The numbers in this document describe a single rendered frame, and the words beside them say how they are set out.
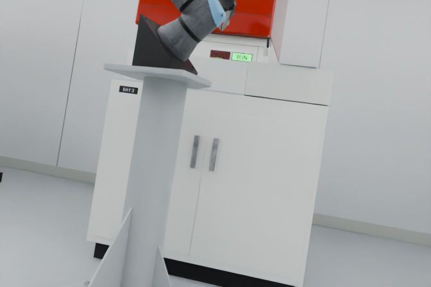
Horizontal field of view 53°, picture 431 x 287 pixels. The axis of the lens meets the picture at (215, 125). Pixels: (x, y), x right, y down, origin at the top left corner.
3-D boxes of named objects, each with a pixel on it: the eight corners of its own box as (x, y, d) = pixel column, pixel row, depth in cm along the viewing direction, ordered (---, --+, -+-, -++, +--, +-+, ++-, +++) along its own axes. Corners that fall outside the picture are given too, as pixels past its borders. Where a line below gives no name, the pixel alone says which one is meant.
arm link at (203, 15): (199, 41, 150) (229, 16, 146) (174, 11, 148) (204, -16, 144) (204, 39, 161) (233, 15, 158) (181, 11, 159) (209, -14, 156)
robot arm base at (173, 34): (167, 50, 147) (188, 32, 145) (151, 22, 154) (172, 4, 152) (190, 67, 160) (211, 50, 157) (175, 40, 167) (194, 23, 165)
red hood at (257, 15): (172, 52, 329) (184, -25, 331) (279, 63, 312) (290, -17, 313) (133, 23, 256) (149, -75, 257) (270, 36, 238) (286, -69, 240)
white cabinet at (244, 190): (136, 232, 253) (158, 95, 256) (301, 267, 233) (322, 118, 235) (80, 259, 191) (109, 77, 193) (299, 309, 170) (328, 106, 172)
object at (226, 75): (131, 82, 202) (136, 53, 203) (247, 97, 191) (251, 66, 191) (123, 79, 193) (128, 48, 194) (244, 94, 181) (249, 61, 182)
